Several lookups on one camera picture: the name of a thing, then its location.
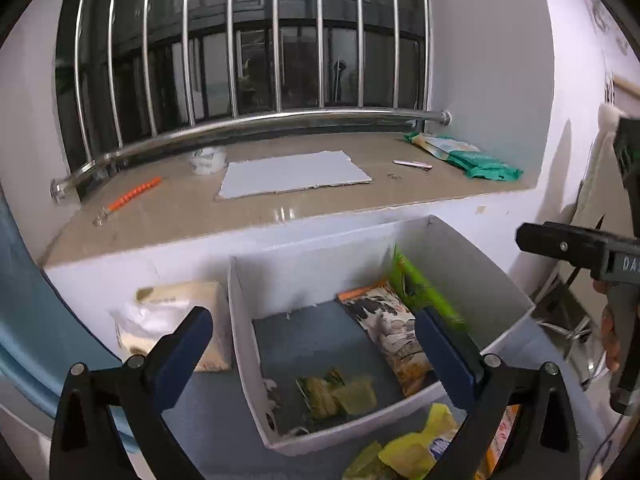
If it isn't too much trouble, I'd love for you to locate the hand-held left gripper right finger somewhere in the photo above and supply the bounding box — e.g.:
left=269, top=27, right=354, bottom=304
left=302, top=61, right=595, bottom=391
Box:
left=414, top=307, right=583, bottom=480

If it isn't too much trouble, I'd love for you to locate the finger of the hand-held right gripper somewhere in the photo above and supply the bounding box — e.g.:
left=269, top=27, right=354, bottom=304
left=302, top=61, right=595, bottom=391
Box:
left=516, top=221, right=609, bottom=281

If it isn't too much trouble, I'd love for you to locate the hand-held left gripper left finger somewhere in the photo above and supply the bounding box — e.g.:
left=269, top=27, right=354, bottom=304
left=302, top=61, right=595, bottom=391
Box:
left=50, top=306, right=216, bottom=480

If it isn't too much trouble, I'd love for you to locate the cow print snack packet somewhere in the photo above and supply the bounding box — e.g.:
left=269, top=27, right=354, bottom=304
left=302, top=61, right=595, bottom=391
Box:
left=337, top=280, right=442, bottom=399

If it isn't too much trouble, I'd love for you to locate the bright green snack packet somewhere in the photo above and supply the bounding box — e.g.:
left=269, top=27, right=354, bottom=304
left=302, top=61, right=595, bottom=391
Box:
left=390, top=245, right=469, bottom=333

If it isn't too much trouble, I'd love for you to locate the yellow snack packet blue mark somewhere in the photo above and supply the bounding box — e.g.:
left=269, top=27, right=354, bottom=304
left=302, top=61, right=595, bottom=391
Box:
left=377, top=402, right=469, bottom=480

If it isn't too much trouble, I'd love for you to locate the white cardboard box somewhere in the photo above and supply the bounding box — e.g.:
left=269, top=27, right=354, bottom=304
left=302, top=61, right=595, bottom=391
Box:
left=227, top=215, right=537, bottom=457

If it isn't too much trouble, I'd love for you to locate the person's right hand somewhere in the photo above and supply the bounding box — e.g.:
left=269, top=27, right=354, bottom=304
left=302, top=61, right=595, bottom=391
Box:
left=592, top=279, right=624, bottom=374

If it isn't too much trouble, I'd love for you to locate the yellow tissue pack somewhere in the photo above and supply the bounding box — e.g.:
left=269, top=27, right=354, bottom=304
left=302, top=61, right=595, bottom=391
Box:
left=110, top=280, right=236, bottom=374

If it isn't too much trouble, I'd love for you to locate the beige chair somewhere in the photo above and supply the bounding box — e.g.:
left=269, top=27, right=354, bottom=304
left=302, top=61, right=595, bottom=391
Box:
left=530, top=145, right=623, bottom=392

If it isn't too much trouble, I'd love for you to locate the small plain yellow packet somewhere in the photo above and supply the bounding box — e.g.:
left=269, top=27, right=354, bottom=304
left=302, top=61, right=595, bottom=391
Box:
left=332, top=380, right=379, bottom=417

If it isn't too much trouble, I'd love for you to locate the orange snack packet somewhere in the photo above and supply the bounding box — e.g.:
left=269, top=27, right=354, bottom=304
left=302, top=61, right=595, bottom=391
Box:
left=477, top=404, right=522, bottom=480

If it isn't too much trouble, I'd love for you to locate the green plastic packet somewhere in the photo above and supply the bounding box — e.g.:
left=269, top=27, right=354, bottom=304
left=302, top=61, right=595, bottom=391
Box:
left=404, top=131, right=524, bottom=181

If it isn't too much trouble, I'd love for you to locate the striped yellow snack packet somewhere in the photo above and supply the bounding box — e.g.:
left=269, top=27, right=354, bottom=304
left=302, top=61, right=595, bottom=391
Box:
left=295, top=367, right=347, bottom=418

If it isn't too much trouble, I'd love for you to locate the yellow-green snack packet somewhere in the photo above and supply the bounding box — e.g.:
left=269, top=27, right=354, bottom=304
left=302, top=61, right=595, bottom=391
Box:
left=342, top=440, right=387, bottom=480

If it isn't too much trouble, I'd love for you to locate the orange utility knife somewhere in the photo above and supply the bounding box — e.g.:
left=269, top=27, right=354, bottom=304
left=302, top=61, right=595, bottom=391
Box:
left=92, top=176, right=164, bottom=226

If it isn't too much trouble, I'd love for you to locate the blue curtain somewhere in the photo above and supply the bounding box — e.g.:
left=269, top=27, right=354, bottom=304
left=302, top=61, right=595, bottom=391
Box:
left=0, top=185, right=140, bottom=457

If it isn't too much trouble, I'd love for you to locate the wooden framed board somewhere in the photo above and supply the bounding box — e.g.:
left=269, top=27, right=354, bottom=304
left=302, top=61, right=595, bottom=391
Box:
left=612, top=75, right=640, bottom=102

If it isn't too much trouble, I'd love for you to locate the clear tape roll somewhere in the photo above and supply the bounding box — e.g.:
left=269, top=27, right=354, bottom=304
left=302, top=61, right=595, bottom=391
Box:
left=190, top=146, right=227, bottom=176

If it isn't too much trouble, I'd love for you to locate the grey paper sheet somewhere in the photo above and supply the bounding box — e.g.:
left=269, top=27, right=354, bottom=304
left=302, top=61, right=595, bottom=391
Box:
left=216, top=150, right=374, bottom=202

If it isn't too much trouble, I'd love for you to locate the steel window grille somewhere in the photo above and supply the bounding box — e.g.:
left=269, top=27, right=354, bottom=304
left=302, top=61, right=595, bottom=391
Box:
left=50, top=0, right=453, bottom=204

